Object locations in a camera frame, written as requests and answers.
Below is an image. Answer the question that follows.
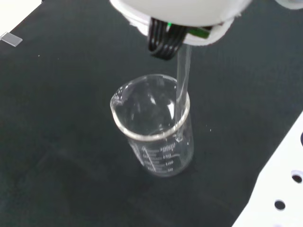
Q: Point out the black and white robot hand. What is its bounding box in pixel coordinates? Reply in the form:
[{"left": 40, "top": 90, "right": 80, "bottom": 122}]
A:
[{"left": 108, "top": 0, "right": 253, "bottom": 61}]

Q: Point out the black bench cloth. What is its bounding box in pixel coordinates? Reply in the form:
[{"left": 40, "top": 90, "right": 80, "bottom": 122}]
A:
[{"left": 0, "top": 0, "right": 303, "bottom": 227}]

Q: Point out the clear graduated glass beaker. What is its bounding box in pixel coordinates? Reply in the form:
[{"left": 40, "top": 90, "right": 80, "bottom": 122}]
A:
[{"left": 109, "top": 73, "right": 195, "bottom": 178}]

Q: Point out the clear cloth clip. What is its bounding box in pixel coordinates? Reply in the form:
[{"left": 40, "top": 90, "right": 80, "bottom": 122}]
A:
[{"left": 0, "top": 32, "right": 24, "bottom": 48}]

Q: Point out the white test tube rack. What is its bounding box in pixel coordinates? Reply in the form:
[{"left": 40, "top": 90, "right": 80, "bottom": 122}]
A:
[{"left": 233, "top": 113, "right": 303, "bottom": 227}]

